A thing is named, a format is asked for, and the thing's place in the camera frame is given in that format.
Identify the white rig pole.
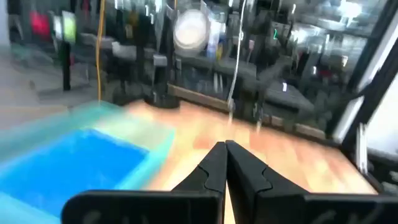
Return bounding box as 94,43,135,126
331,17,398,144

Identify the black desk lamp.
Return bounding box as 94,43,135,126
144,8,213,110

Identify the dark grey side desk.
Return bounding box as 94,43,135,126
264,80,315,113

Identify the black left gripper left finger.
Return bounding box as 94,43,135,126
61,141,228,224

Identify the yellow extension cable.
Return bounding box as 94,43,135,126
95,0,106,102

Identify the teal translucent plastic bin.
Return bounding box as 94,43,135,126
0,99,177,224

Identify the hanging white cable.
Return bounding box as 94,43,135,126
226,0,248,110

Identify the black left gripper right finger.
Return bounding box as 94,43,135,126
225,139,398,224

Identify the black aluminium table frame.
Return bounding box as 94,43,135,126
323,46,398,195

